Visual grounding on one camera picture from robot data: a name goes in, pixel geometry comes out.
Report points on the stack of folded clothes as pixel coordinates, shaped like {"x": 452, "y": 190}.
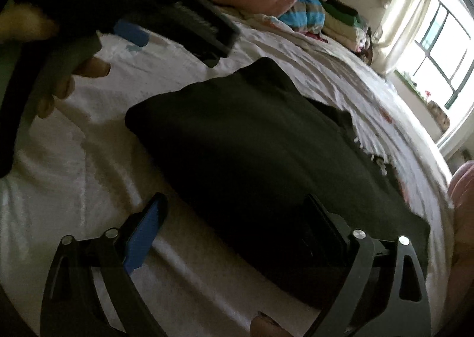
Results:
{"x": 345, "y": 25}

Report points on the blue striped folded cloth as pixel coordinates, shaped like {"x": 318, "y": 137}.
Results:
{"x": 305, "y": 16}

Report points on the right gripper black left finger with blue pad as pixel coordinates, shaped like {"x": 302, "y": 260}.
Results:
{"x": 71, "y": 305}

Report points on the black garment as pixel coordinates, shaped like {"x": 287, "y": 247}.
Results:
{"x": 253, "y": 160}

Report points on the window with dark frame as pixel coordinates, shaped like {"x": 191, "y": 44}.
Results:
{"x": 434, "y": 75}

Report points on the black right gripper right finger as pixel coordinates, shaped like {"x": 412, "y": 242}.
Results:
{"x": 369, "y": 286}

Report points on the cream curtain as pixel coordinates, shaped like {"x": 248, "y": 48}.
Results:
{"x": 397, "y": 29}

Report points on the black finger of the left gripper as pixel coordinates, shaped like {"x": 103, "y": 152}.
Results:
{"x": 132, "y": 33}

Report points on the white strawberry print bedsheet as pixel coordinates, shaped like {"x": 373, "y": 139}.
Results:
{"x": 145, "y": 194}

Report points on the operator thumb at bottom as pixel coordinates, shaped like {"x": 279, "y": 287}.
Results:
{"x": 264, "y": 326}

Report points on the pink rolled duvet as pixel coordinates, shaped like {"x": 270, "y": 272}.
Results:
{"x": 461, "y": 276}

